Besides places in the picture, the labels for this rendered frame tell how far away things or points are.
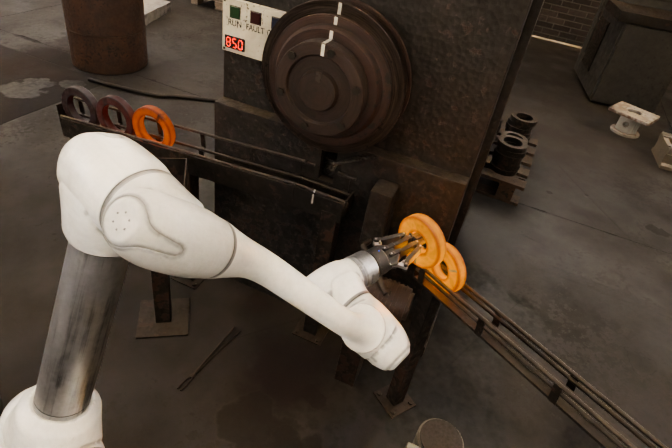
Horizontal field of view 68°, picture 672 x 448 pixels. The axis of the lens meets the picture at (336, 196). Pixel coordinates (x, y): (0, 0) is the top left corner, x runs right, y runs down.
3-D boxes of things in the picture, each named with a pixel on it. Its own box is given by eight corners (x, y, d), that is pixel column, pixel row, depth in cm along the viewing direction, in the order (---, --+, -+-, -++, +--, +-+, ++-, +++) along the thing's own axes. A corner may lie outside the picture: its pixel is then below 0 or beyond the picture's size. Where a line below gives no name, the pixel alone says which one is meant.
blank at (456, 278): (435, 286, 158) (427, 289, 157) (427, 239, 157) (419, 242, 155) (470, 294, 145) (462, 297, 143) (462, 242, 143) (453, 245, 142)
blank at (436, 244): (409, 203, 141) (400, 207, 139) (450, 229, 131) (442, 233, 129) (403, 247, 149) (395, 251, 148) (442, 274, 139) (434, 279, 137)
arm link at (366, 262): (362, 298, 124) (379, 288, 127) (367, 272, 118) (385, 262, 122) (339, 276, 129) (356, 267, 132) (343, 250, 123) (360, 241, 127)
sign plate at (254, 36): (225, 48, 177) (226, -5, 166) (289, 67, 170) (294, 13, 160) (221, 49, 175) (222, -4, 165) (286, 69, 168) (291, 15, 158)
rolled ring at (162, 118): (127, 104, 191) (133, 101, 194) (137, 148, 200) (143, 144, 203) (165, 111, 184) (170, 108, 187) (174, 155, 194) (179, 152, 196)
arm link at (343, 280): (335, 273, 130) (368, 310, 123) (286, 299, 121) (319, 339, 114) (343, 246, 123) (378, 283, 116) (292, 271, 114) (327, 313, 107)
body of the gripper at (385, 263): (356, 266, 131) (381, 252, 137) (378, 285, 127) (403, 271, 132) (360, 245, 127) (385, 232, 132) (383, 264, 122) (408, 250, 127)
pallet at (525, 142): (347, 146, 350) (357, 88, 325) (387, 108, 413) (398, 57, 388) (516, 207, 316) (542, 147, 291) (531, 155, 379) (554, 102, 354)
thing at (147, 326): (127, 301, 211) (107, 156, 170) (191, 298, 218) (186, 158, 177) (121, 340, 195) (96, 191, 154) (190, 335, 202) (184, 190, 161)
